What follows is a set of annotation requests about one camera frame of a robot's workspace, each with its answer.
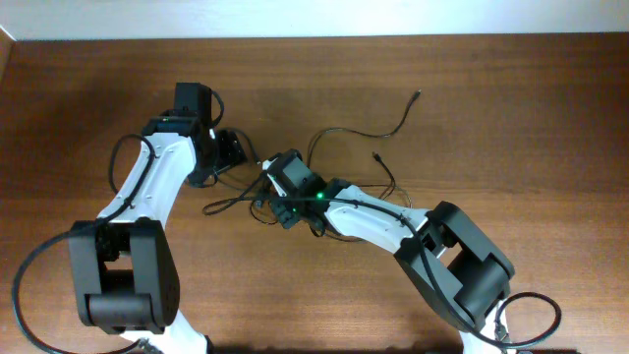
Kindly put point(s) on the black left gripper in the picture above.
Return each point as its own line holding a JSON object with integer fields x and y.
{"x": 233, "y": 154}

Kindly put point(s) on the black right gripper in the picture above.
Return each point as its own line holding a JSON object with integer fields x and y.
{"x": 286, "y": 216}

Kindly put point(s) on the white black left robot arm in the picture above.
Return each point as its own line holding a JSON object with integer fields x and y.
{"x": 125, "y": 279}

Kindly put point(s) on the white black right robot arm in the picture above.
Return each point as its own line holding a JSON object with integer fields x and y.
{"x": 457, "y": 269}

